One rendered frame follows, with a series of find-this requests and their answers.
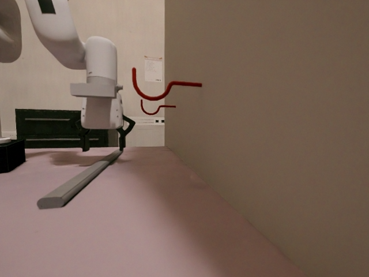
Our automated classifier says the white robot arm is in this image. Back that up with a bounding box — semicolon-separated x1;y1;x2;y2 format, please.
0;0;123;99

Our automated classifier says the red rounded hook tip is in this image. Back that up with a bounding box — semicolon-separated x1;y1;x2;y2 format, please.
132;68;137;79

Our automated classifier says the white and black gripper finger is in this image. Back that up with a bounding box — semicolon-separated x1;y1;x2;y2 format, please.
67;114;91;152
116;114;135;151

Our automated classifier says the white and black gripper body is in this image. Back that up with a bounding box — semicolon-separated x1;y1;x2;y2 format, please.
81;93;124;129

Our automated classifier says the brown wall panel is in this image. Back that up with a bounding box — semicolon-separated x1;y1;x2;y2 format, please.
164;0;369;277

